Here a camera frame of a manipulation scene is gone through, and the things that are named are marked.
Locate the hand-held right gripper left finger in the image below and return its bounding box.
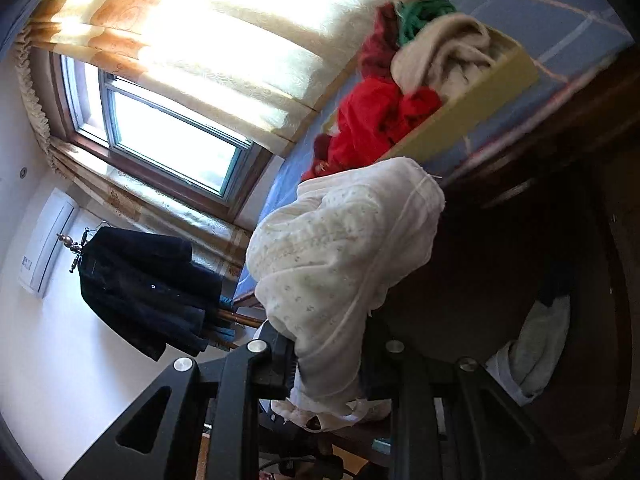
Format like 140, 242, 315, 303
62, 325, 301, 480

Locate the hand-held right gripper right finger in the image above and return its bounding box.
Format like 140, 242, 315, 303
357, 320, 561, 480

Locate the white underwear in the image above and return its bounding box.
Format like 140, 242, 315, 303
245, 156, 446, 433

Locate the dark wooden drawer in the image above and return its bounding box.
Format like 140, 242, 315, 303
320, 160, 636, 480

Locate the small red cloth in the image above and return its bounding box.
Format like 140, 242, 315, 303
300, 132, 346, 183

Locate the bright red cloth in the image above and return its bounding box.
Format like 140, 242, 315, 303
325, 76, 443, 171

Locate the shallow cardboard box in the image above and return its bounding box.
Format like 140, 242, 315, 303
320, 25, 541, 163

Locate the dark red cloth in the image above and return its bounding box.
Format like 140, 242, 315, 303
357, 2, 401, 81

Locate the beige cloth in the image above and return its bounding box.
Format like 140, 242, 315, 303
390, 14, 513, 106

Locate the green cloth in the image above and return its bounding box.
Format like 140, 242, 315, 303
395, 0, 458, 48

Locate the wooden coat rack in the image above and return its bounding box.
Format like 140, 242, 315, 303
56, 227, 266, 353

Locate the teal garment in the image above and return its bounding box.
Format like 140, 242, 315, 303
205, 295, 236, 348

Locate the dark navy jacket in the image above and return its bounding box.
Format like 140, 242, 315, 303
77, 226, 223, 361

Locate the white and navy cloth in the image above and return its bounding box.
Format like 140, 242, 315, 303
485, 270, 572, 406

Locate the beige patterned side curtain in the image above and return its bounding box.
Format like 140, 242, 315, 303
47, 137, 253, 286

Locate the white air conditioner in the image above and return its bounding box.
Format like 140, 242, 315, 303
17, 187, 81, 301

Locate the dark wooden dresser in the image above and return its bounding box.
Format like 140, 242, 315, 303
232, 50, 640, 480

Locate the cream sheer curtain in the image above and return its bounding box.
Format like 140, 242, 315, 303
12, 0, 471, 161

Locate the window with brown frame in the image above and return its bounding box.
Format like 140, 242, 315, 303
50, 52, 273, 221

